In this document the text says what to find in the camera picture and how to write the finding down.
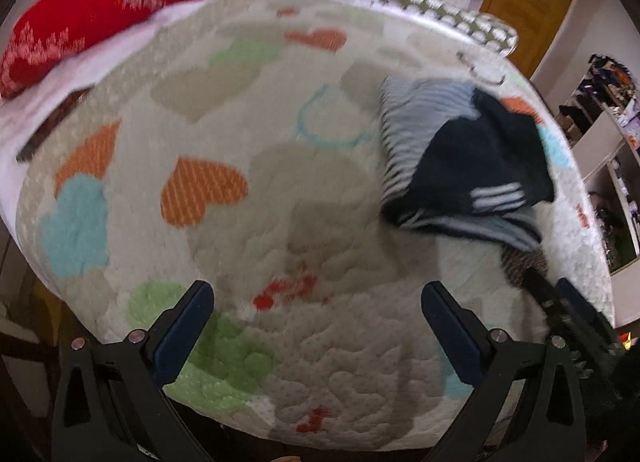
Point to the red pillow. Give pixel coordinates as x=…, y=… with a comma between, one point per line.
x=100, y=2

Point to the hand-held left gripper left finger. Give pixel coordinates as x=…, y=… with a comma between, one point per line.
x=182, y=332

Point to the wooden door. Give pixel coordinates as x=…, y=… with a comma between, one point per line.
x=530, y=2

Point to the navy striped pants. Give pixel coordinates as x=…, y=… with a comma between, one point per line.
x=465, y=162

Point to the white shelf unit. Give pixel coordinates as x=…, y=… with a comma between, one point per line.
x=595, y=135

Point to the green polka-dot pillow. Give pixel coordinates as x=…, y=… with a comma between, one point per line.
x=450, y=12

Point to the heart-print quilt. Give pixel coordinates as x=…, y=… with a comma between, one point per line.
x=280, y=222

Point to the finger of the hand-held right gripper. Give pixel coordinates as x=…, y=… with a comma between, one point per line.
x=582, y=304
x=542, y=292

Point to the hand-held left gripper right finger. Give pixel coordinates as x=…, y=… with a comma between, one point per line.
x=450, y=337

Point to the white shoe rack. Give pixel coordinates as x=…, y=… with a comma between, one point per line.
x=600, y=87

